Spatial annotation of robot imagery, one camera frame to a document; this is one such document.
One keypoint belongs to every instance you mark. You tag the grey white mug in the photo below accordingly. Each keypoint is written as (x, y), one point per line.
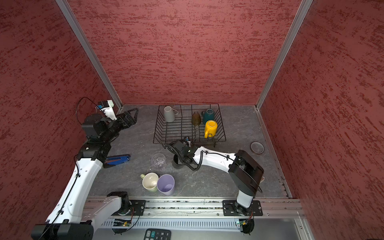
(170, 114)

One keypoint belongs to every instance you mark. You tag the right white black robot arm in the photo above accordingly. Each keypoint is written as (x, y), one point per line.
(245, 172)

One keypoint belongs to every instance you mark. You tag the black wire dish rack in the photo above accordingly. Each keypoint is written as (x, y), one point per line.
(182, 128)

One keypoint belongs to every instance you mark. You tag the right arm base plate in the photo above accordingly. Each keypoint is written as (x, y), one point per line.
(229, 207)

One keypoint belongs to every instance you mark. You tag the lilac plastic cup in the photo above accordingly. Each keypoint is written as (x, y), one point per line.
(166, 184)

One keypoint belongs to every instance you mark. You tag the olive green glass cup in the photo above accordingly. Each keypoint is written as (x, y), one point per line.
(196, 119)

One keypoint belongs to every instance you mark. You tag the yellow mug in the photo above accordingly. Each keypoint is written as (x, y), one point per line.
(210, 129)

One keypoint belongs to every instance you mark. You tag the black calculator remote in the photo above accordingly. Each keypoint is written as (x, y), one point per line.
(157, 234)

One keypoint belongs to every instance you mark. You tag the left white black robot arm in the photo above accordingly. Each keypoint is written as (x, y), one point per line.
(66, 221)

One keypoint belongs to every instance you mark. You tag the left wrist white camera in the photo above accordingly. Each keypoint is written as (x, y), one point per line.
(107, 107)

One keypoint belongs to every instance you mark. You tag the blue black crimping tool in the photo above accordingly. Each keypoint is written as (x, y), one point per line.
(116, 160)

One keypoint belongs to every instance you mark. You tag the dark green mug white inside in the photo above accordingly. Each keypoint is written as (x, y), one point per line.
(208, 115)

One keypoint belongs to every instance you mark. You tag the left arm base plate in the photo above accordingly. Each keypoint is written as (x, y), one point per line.
(139, 207)

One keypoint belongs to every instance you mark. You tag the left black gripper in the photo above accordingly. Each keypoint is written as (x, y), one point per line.
(132, 120)

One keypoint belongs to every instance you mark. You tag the black mug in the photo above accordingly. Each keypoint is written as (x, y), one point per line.
(176, 163)

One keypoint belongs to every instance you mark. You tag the aluminium rail frame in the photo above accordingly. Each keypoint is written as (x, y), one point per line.
(205, 213)

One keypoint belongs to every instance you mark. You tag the cream light green mug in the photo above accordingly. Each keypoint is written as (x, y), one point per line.
(149, 181)

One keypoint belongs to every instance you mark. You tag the clear glass cup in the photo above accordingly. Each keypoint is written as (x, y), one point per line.
(159, 161)

